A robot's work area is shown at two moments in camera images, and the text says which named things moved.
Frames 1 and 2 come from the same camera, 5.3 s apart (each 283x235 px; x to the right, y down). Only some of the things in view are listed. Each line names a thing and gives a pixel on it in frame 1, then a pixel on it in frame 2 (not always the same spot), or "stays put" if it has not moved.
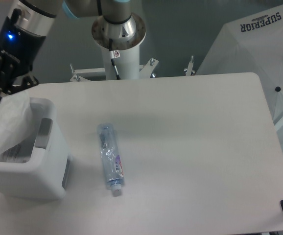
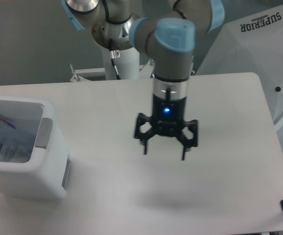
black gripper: [25, 45] -> [169, 104]
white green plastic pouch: [7, 123] -> [7, 151]
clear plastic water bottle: [112, 161] -> [11, 138]
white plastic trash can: [39, 169] stays put
